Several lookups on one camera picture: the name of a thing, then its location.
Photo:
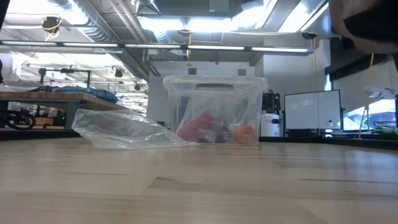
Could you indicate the small clear plastic bag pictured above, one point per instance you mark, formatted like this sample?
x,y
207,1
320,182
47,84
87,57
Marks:
x,y
199,105

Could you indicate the orange bandage roll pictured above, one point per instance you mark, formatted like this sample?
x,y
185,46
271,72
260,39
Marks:
x,y
245,134

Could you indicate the black camera rig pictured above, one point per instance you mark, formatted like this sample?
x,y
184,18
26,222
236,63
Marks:
x,y
65,71

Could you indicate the wooden workbench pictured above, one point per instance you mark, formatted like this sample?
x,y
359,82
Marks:
x,y
46,96

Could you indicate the teal cloth bundle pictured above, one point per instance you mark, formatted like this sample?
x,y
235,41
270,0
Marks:
x,y
93,92

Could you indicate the long ceiling strip light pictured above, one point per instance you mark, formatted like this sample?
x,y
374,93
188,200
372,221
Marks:
x,y
155,46

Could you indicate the white board with black frame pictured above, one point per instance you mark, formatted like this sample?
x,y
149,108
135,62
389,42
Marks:
x,y
311,109

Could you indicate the clear plastic storage bin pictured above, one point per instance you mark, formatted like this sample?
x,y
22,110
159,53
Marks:
x,y
217,99

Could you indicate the tan elastic bandage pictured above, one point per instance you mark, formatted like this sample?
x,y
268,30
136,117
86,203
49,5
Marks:
x,y
339,18

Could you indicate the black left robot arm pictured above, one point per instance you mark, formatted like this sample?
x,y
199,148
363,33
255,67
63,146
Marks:
x,y
3,9

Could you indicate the large crumpled clear plastic bag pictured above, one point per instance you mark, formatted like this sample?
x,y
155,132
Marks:
x,y
124,130

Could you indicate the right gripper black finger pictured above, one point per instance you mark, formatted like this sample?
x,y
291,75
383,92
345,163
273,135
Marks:
x,y
373,25

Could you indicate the white canister with black top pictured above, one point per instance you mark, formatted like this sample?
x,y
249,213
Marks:
x,y
270,124

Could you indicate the computer monitor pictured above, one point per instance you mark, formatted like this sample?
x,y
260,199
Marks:
x,y
379,115

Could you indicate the dark packaged bandage roll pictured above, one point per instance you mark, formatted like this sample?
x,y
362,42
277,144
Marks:
x,y
224,137

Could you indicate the green object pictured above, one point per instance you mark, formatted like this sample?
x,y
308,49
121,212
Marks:
x,y
387,131

